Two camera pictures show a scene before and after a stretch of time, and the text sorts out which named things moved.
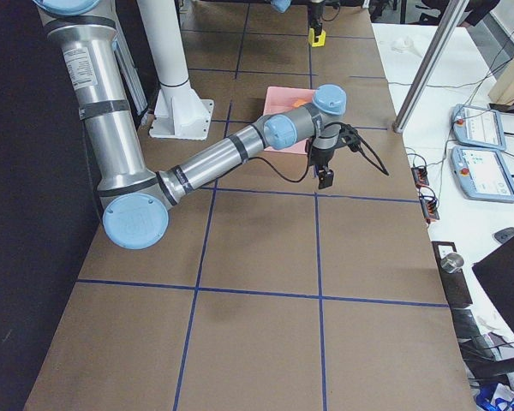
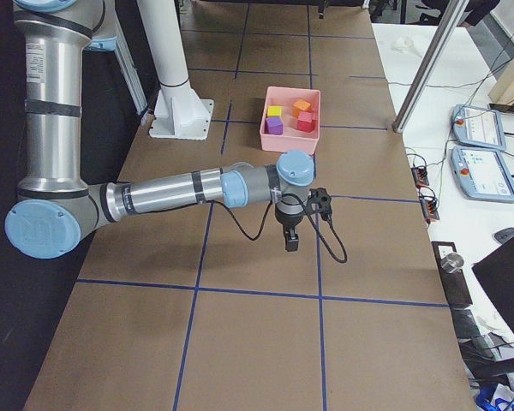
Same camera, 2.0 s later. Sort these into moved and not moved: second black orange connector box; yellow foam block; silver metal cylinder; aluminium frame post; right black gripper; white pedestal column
Moved: right black gripper; yellow foam block
Not moved: white pedestal column; second black orange connector box; silver metal cylinder; aluminium frame post
